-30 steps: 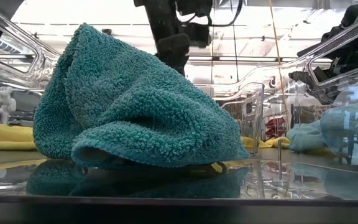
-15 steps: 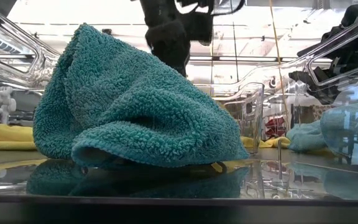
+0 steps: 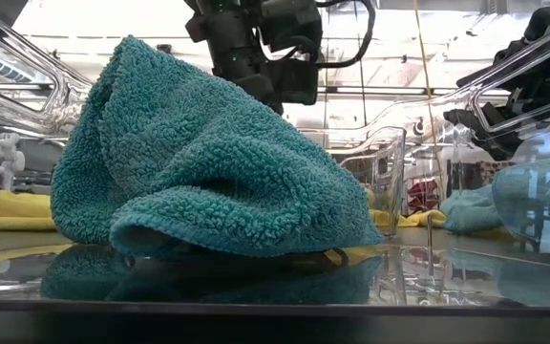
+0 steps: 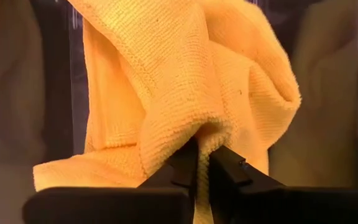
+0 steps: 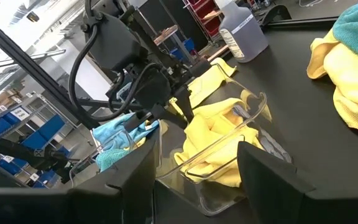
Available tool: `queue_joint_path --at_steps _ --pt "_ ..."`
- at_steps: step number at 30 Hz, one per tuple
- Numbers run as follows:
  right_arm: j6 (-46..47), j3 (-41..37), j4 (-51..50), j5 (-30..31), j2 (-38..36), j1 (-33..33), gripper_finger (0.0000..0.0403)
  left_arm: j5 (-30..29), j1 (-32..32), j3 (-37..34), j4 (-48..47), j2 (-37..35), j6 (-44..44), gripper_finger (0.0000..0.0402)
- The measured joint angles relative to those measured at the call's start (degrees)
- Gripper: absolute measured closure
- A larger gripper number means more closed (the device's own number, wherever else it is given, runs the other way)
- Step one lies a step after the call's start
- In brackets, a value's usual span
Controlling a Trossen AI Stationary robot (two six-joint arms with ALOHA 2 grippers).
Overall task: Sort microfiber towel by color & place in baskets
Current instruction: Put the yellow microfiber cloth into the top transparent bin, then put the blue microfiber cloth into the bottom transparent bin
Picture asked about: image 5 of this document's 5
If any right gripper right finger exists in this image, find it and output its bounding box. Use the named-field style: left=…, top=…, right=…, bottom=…
left=237, top=141, right=316, bottom=224

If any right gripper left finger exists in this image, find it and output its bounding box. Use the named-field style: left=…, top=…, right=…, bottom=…
left=68, top=136, right=161, bottom=224

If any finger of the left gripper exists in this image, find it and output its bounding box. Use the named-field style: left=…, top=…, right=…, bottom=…
left=149, top=104, right=188, bottom=131
left=173, top=85, right=196, bottom=124

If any yellow microfiber towel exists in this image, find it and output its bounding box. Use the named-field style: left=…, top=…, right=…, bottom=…
left=173, top=96, right=273, bottom=188
left=169, top=57, right=237, bottom=116
left=306, top=29, right=358, bottom=138

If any light blue microfiber towel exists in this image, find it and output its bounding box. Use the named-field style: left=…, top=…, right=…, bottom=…
left=91, top=112, right=160, bottom=150

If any clear plastic basket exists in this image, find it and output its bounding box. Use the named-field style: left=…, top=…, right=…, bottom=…
left=154, top=63, right=293, bottom=217
left=68, top=127, right=139, bottom=187

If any wooden table side board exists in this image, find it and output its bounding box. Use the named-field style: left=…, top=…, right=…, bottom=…
left=208, top=44, right=230, bottom=62

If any clear spray bottle blue trigger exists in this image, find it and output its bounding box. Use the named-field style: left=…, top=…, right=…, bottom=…
left=214, top=0, right=269, bottom=63

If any metal shelf rack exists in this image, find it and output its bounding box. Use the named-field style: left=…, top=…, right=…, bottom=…
left=0, top=90, right=74, bottom=189

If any red bin wire rack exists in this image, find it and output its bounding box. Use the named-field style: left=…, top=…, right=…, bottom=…
left=183, top=0, right=227, bottom=42

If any black rig frame beam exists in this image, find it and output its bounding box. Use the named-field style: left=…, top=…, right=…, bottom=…
left=0, top=11, right=142, bottom=130

